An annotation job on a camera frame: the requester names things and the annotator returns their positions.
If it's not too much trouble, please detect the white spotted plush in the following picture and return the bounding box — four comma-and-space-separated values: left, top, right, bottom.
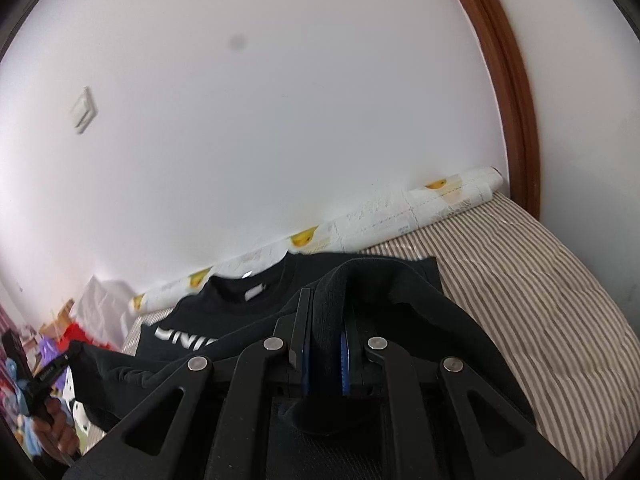
69, 394, 108, 453

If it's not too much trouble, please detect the white plastic bag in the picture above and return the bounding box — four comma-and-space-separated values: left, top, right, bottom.
75, 274, 138, 351

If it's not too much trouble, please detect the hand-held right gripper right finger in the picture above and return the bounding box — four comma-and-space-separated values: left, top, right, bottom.
340, 320, 583, 480

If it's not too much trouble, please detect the black sweatshirt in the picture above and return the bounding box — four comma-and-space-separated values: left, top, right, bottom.
67, 252, 538, 436

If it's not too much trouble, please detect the person's left hand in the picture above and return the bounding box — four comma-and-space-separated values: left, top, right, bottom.
32, 394, 82, 461

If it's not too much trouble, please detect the purple cloth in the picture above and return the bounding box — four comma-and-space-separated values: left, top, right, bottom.
40, 337, 68, 362

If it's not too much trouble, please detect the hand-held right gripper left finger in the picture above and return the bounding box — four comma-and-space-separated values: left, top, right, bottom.
62, 290, 313, 480

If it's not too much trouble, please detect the white wall light switch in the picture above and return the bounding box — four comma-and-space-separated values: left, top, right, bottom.
69, 87, 98, 135

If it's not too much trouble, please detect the striped bed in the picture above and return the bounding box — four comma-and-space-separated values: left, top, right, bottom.
120, 192, 640, 480

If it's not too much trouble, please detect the red paper bag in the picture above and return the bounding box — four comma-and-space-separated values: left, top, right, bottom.
57, 322, 121, 356

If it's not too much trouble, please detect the brown wooden door frame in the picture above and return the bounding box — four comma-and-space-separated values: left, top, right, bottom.
435, 0, 543, 221

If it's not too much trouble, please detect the rolled white mat yellow print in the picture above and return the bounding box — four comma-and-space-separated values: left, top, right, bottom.
131, 166, 503, 317

